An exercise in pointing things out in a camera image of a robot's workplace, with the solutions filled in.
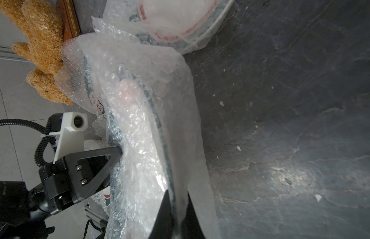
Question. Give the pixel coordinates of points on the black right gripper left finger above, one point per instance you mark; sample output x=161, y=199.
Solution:
x=164, y=223

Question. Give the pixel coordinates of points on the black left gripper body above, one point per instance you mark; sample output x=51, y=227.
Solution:
x=56, y=186

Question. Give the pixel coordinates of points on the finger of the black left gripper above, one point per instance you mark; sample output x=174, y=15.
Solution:
x=89, y=171

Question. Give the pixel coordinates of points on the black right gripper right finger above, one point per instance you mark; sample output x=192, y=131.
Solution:
x=190, y=227

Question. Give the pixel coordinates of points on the large bubble wrap sheet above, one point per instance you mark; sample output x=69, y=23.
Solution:
x=168, y=76

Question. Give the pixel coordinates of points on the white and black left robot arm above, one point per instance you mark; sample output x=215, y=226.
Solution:
x=22, y=211

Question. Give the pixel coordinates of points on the bubble wrapped plate back right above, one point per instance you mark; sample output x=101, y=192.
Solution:
x=186, y=26

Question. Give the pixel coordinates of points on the brown wooden block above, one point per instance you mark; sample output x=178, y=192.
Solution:
x=66, y=10

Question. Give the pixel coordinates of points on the brown teddy bear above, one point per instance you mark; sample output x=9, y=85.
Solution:
x=43, y=27

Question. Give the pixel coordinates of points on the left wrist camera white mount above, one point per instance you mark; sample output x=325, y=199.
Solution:
x=68, y=130

